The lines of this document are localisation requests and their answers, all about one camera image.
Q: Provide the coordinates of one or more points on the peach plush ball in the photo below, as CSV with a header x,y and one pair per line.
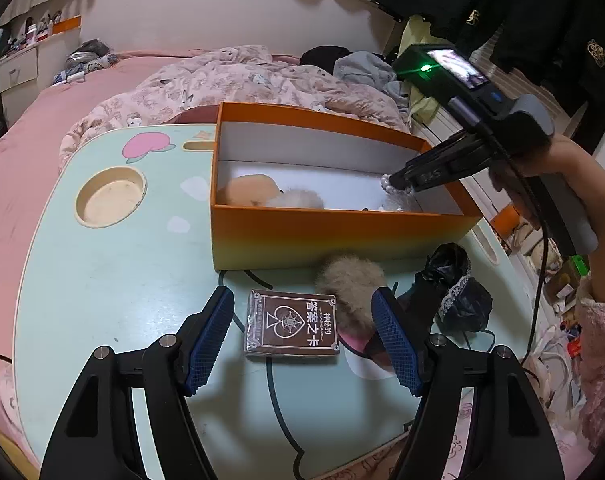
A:
x,y
247,190

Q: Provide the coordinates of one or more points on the black lace-trimmed scrunchie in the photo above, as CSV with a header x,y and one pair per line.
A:
x,y
462,305

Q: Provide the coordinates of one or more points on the orange cardboard box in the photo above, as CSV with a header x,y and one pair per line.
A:
x,y
307,240

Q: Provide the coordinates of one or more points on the group of small bottles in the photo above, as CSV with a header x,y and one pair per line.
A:
x,y
30,32

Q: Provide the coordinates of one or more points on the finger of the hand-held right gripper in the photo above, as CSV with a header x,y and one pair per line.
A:
x,y
442,175
447,150

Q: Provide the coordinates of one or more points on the black clothing heap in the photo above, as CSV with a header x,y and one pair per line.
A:
x,y
325,56

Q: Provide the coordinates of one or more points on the person's right forearm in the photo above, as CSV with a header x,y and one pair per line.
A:
x,y
597,220

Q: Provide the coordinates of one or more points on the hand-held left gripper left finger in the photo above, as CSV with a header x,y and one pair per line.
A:
x,y
207,342

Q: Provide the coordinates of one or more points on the beige fluffy hair clip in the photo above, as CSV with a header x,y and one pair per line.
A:
x,y
347,290

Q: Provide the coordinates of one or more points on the person's right hand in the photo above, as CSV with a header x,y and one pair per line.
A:
x,y
515,185

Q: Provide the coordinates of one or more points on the orange storage bin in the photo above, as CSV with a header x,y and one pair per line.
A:
x,y
505,220

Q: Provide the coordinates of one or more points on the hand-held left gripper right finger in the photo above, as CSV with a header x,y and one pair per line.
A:
x,y
396,342

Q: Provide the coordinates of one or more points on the brown card deck box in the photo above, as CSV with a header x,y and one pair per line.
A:
x,y
292,322

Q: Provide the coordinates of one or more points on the pink floral blanket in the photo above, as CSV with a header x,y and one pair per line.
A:
x,y
207,85

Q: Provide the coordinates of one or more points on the orange topped white box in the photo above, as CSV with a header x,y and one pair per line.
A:
x,y
66,22

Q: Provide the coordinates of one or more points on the grey clothing heap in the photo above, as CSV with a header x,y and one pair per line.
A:
x,y
367,75

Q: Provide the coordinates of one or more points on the grey patterned cloth pile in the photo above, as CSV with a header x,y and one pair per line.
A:
x,y
87,57

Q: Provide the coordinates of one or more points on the floor clutter pile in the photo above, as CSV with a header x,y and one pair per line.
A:
x,y
557,285

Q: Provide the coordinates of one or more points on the small white drawer cabinet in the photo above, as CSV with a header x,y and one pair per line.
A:
x,y
17,71

